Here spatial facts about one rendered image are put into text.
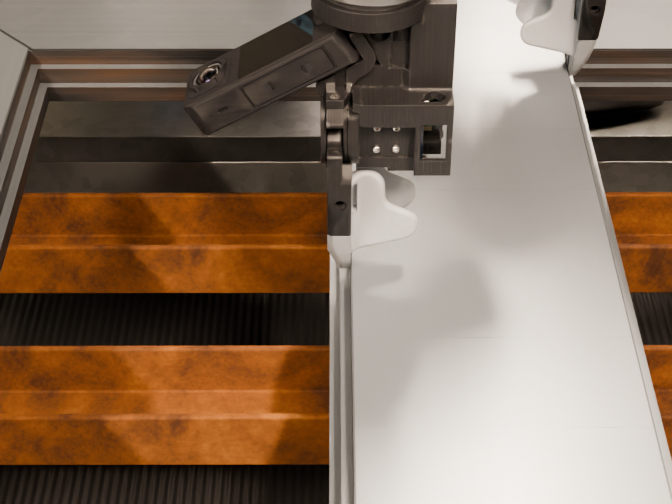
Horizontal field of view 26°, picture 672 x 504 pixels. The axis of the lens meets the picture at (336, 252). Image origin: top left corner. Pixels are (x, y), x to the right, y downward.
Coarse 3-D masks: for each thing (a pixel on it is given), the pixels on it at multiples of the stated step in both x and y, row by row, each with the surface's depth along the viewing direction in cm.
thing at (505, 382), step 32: (352, 352) 92; (384, 352) 92; (416, 352) 92; (448, 352) 92; (480, 352) 92; (512, 352) 92; (544, 352) 92; (576, 352) 92; (608, 352) 92; (352, 384) 90; (384, 384) 90; (416, 384) 90; (448, 384) 90; (480, 384) 90; (512, 384) 90; (544, 384) 90; (576, 384) 90; (608, 384) 90; (640, 384) 90; (384, 416) 87; (416, 416) 87; (448, 416) 87; (480, 416) 87; (512, 416) 87; (544, 416) 87; (576, 416) 87; (608, 416) 87; (640, 416) 87
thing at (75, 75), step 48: (48, 96) 122; (96, 96) 122; (144, 96) 122; (288, 96) 122; (576, 96) 118; (624, 96) 123; (0, 144) 111; (0, 192) 108; (0, 240) 106; (336, 288) 101; (624, 288) 99; (336, 336) 97; (336, 384) 94; (336, 432) 90; (336, 480) 87
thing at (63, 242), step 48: (624, 192) 128; (48, 240) 130; (96, 240) 130; (144, 240) 130; (192, 240) 130; (240, 240) 130; (288, 240) 130; (624, 240) 130; (0, 288) 124; (48, 288) 124; (96, 288) 124; (144, 288) 124; (192, 288) 124; (240, 288) 124; (288, 288) 124
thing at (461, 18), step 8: (464, 0) 128; (472, 0) 128; (480, 0) 128; (488, 0) 128; (496, 0) 128; (504, 0) 128; (464, 8) 126; (472, 8) 126; (480, 8) 126; (488, 8) 126; (496, 8) 126; (504, 8) 126; (512, 8) 126; (464, 16) 125; (472, 16) 125; (480, 16) 125; (488, 16) 125; (496, 16) 125; (504, 16) 125; (512, 16) 125
